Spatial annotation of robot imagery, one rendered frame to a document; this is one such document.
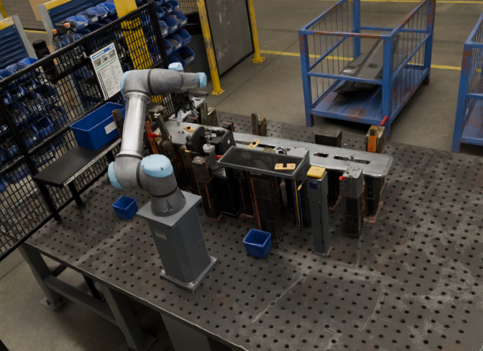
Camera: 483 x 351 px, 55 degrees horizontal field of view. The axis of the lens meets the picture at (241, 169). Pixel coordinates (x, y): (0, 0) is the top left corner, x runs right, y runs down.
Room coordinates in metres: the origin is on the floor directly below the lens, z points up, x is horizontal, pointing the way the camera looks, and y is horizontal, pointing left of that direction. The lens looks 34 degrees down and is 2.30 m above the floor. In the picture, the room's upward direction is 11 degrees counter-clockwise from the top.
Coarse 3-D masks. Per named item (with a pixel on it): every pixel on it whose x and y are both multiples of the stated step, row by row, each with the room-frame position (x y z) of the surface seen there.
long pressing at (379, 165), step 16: (176, 128) 2.45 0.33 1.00; (208, 128) 2.38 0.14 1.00; (224, 128) 2.35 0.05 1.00; (176, 144) 2.28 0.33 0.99; (240, 144) 2.14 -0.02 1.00; (272, 144) 2.08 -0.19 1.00; (288, 144) 2.05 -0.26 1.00; (304, 144) 2.02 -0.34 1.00; (320, 160) 1.85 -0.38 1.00; (336, 160) 1.82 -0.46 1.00; (368, 160) 1.78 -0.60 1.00; (384, 160) 1.75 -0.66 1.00; (368, 176) 1.67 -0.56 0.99; (384, 176) 1.65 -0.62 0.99
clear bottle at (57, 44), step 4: (52, 32) 2.65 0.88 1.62; (56, 32) 2.66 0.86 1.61; (52, 36) 2.66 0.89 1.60; (56, 36) 2.65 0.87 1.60; (52, 40) 2.65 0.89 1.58; (56, 40) 2.64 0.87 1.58; (60, 40) 2.65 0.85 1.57; (52, 44) 2.65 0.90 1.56; (56, 44) 2.64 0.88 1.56; (60, 44) 2.64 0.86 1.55; (64, 44) 2.66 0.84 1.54; (56, 48) 2.64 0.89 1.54; (60, 48) 2.64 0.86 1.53; (60, 56) 2.64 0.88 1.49; (68, 56) 2.66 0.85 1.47; (60, 60) 2.64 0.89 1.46; (68, 60) 2.65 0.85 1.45; (64, 64) 2.64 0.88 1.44
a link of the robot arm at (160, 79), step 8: (152, 72) 1.92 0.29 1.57; (160, 72) 1.92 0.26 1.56; (168, 72) 1.94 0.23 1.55; (176, 72) 1.98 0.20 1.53; (152, 80) 1.89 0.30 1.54; (160, 80) 1.89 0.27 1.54; (168, 80) 1.91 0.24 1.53; (176, 80) 1.93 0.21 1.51; (184, 80) 2.02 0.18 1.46; (192, 80) 2.12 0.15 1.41; (200, 80) 2.23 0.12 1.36; (152, 88) 1.89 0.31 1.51; (160, 88) 1.89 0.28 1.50; (168, 88) 1.90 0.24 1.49; (176, 88) 1.93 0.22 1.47
